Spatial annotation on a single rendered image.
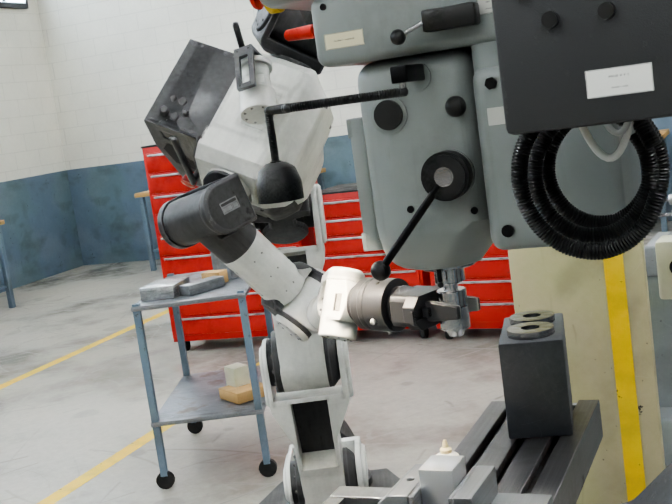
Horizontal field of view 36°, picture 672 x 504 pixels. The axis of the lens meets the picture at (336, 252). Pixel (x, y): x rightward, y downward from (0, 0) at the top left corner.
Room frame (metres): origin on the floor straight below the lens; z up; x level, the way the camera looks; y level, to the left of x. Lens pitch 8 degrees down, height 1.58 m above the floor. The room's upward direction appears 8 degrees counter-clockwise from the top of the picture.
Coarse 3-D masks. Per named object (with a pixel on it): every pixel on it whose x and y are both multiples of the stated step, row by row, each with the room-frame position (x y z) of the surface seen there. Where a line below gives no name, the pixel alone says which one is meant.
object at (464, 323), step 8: (464, 296) 1.57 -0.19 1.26; (456, 304) 1.57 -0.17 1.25; (464, 304) 1.57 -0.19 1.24; (464, 312) 1.57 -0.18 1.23; (448, 320) 1.57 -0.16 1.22; (456, 320) 1.57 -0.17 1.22; (464, 320) 1.57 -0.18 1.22; (448, 328) 1.57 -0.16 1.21; (456, 328) 1.57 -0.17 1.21; (464, 328) 1.57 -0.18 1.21
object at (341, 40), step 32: (320, 0) 1.53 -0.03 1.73; (352, 0) 1.50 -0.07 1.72; (384, 0) 1.48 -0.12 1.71; (416, 0) 1.46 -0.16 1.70; (448, 0) 1.45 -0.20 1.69; (480, 0) 1.43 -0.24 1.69; (320, 32) 1.52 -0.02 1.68; (352, 32) 1.50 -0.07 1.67; (384, 32) 1.48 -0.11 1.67; (416, 32) 1.47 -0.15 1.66; (448, 32) 1.45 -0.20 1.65; (480, 32) 1.43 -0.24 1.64; (352, 64) 1.55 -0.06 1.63
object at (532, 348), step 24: (528, 312) 2.06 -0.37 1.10; (552, 312) 2.03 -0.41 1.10; (504, 336) 1.94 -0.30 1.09; (528, 336) 1.89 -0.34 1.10; (552, 336) 1.89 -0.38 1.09; (504, 360) 1.89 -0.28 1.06; (528, 360) 1.88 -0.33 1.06; (552, 360) 1.87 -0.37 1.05; (504, 384) 1.89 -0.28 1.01; (528, 384) 1.88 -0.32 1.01; (552, 384) 1.87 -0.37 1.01; (528, 408) 1.88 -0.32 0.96; (552, 408) 1.87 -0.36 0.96; (528, 432) 1.88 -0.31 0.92; (552, 432) 1.87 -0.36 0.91
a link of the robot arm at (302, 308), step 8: (312, 272) 1.99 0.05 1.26; (312, 280) 1.97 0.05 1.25; (320, 280) 1.97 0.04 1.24; (304, 288) 1.97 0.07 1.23; (312, 288) 1.96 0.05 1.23; (296, 296) 1.97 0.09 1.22; (304, 296) 1.96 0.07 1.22; (312, 296) 1.96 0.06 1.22; (288, 304) 1.96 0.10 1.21; (296, 304) 1.95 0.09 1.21; (304, 304) 1.95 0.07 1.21; (312, 304) 1.89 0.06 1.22; (288, 312) 1.95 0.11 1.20; (296, 312) 1.94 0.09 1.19; (304, 312) 1.94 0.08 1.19; (312, 312) 1.88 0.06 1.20; (304, 320) 1.94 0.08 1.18; (312, 320) 1.89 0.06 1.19; (312, 328) 1.94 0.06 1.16
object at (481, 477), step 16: (464, 480) 1.44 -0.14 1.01; (480, 480) 1.43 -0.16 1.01; (496, 480) 1.48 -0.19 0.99; (336, 496) 1.55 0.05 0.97; (352, 496) 1.54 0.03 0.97; (368, 496) 1.53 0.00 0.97; (464, 496) 1.38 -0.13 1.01; (480, 496) 1.40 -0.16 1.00; (496, 496) 1.46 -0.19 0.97; (512, 496) 1.46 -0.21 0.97; (528, 496) 1.45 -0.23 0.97; (544, 496) 1.44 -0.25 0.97
